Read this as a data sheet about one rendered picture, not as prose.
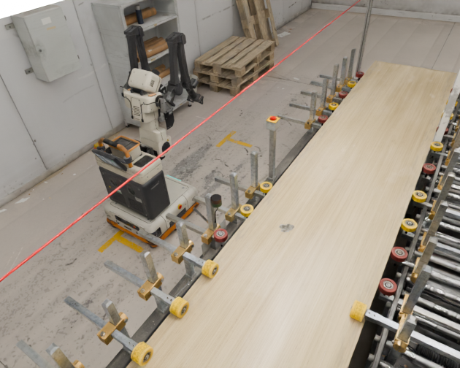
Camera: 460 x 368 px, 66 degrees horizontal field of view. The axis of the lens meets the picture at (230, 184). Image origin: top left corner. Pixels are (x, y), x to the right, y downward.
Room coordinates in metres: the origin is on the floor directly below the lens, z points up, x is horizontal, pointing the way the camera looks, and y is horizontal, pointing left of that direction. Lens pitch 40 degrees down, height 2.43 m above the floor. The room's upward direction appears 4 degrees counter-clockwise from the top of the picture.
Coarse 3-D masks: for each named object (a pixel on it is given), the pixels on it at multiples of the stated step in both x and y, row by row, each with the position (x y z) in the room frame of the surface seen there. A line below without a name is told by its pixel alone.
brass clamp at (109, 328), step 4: (120, 312) 0.89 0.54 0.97; (120, 316) 0.86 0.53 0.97; (124, 316) 0.86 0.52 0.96; (120, 320) 0.84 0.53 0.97; (124, 320) 0.85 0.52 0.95; (108, 324) 0.83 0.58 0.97; (112, 324) 0.83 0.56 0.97; (116, 324) 0.82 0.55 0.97; (120, 324) 0.83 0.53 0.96; (124, 324) 0.84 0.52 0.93; (104, 328) 0.81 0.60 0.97; (108, 328) 0.81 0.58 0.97; (112, 328) 0.81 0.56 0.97; (116, 328) 0.81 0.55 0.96; (120, 328) 0.83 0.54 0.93; (100, 332) 0.79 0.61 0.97; (108, 332) 0.79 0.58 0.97; (100, 336) 0.78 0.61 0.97; (104, 336) 0.77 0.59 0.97; (108, 336) 0.78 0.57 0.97; (104, 340) 0.76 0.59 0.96; (108, 340) 0.77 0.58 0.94; (108, 344) 0.76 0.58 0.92
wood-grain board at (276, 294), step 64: (384, 64) 3.58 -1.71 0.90; (384, 128) 2.36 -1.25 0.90; (320, 192) 1.67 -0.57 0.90; (384, 192) 1.62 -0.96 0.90; (256, 256) 1.20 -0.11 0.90; (320, 256) 1.17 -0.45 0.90; (384, 256) 1.13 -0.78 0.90; (192, 320) 0.86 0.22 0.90; (256, 320) 0.84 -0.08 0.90; (320, 320) 0.81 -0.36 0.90
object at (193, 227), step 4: (168, 212) 1.62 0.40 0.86; (168, 216) 1.59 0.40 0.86; (172, 216) 1.59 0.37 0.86; (176, 216) 1.59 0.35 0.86; (172, 220) 1.57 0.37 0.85; (176, 220) 1.55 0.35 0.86; (180, 220) 1.55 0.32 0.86; (184, 220) 1.55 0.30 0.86; (188, 224) 1.51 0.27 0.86; (192, 224) 1.51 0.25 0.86; (188, 228) 1.50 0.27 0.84; (192, 228) 1.48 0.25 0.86; (196, 228) 1.47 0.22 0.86; (200, 228) 1.47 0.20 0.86; (196, 232) 1.46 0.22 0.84; (200, 232) 1.44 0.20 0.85; (212, 236) 1.40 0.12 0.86
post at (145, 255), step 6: (144, 252) 1.05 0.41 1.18; (144, 258) 1.03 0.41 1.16; (150, 258) 1.05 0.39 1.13; (144, 264) 1.04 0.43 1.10; (150, 264) 1.04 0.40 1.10; (150, 270) 1.03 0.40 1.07; (150, 276) 1.03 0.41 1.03; (156, 276) 1.05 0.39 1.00; (156, 300) 1.04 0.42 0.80; (162, 306) 1.03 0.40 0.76
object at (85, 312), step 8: (72, 304) 0.95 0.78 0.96; (80, 304) 0.94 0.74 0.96; (80, 312) 0.90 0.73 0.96; (88, 312) 0.90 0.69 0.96; (88, 320) 0.88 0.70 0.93; (96, 320) 0.86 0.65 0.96; (112, 336) 0.78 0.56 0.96; (120, 336) 0.77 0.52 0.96; (128, 344) 0.74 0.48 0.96; (136, 344) 0.73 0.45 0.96
